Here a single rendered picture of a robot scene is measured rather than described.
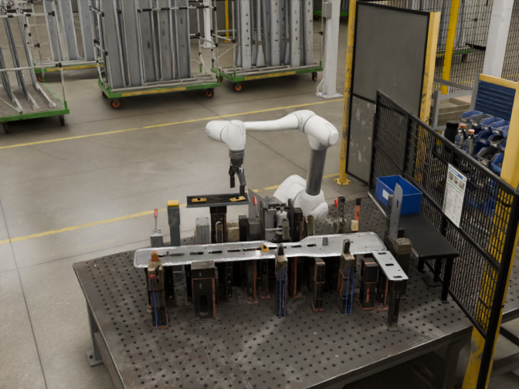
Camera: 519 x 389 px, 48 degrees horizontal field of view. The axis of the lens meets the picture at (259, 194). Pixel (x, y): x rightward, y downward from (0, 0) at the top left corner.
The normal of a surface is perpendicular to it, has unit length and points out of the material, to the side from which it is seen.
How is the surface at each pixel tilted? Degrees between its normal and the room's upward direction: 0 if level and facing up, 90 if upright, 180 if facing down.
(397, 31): 89
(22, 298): 0
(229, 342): 0
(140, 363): 0
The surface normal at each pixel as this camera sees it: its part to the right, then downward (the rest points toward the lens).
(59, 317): 0.00, -0.91
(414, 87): -0.88, 0.21
